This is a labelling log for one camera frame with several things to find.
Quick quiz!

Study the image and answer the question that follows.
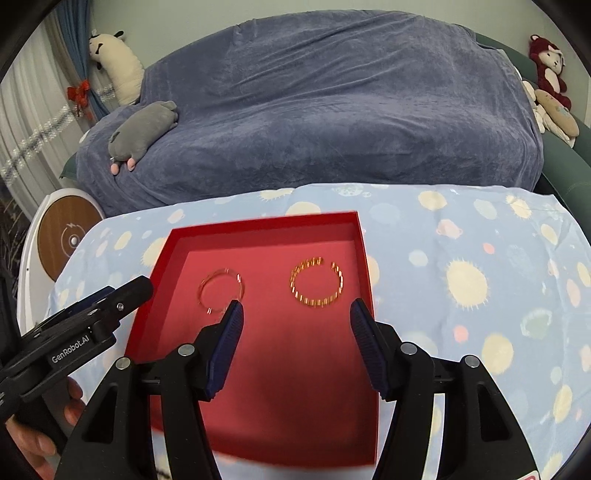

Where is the grey plush toy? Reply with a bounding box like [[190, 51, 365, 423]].
[[107, 100, 180, 175]]

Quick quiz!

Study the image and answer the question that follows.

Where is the thin gold bangle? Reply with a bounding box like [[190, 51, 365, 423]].
[[198, 267, 245, 315]]

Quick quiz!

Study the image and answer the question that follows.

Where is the white sheer curtain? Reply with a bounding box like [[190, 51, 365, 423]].
[[0, 23, 93, 222]]

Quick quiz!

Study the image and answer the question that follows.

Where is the white round side table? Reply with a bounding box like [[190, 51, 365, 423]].
[[16, 188, 107, 337]]

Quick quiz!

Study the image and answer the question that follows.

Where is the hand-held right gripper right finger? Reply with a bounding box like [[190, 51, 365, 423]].
[[349, 298, 540, 480]]

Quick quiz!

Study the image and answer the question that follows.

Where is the small white plush toy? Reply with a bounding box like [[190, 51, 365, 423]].
[[522, 78, 575, 148]]

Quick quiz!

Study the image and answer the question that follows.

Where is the blue-grey sofa blanket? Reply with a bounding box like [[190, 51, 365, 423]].
[[75, 9, 544, 217]]

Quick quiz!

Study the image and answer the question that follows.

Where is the crystal bead curtain tieback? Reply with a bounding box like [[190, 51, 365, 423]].
[[0, 83, 116, 185]]

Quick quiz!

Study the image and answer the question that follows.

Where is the red tray box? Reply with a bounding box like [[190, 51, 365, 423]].
[[124, 211, 380, 466]]

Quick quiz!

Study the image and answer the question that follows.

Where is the green sofa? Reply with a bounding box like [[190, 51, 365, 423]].
[[59, 30, 591, 241]]

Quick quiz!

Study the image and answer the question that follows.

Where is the person's left hand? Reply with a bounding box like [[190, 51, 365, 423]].
[[7, 376, 88, 480]]

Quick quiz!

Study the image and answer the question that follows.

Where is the light blue printed tablecloth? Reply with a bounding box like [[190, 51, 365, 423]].
[[48, 184, 591, 480]]

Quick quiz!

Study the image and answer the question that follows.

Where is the blue curtain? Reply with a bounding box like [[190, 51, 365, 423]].
[[46, 0, 107, 125]]

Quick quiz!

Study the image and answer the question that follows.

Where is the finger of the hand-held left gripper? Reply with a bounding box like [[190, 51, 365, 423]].
[[102, 276, 154, 319], [50, 286, 116, 326]]

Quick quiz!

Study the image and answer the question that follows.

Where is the gold chain-link bangle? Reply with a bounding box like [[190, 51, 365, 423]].
[[289, 257, 345, 309]]

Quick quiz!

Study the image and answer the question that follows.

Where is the red monkey plush toy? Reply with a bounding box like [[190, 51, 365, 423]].
[[529, 34, 573, 112]]

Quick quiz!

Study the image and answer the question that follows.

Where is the red curtain bow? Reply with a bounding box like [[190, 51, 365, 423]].
[[67, 79, 92, 106]]

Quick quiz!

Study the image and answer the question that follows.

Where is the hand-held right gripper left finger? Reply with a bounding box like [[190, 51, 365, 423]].
[[54, 300, 245, 480]]

